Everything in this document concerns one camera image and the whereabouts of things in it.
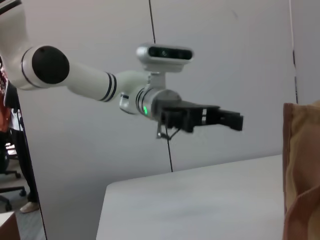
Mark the person in patterned shirt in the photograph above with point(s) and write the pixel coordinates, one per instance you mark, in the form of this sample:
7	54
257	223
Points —
5	120

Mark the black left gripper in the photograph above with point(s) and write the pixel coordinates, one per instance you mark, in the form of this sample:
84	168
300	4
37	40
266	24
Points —
180	112

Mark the black office chair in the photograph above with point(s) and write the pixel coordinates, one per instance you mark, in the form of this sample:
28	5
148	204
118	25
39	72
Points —
10	190

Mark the white and silver left arm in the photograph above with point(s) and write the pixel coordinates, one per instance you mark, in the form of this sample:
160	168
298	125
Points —
87	80

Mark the khaki canvas food bag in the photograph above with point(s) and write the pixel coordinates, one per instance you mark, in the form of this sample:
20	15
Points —
302	150

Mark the brown cabinet corner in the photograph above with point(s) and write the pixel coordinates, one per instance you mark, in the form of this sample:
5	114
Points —
7	225

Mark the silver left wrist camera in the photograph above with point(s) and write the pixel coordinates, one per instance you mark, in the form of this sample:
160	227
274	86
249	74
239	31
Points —
165	53

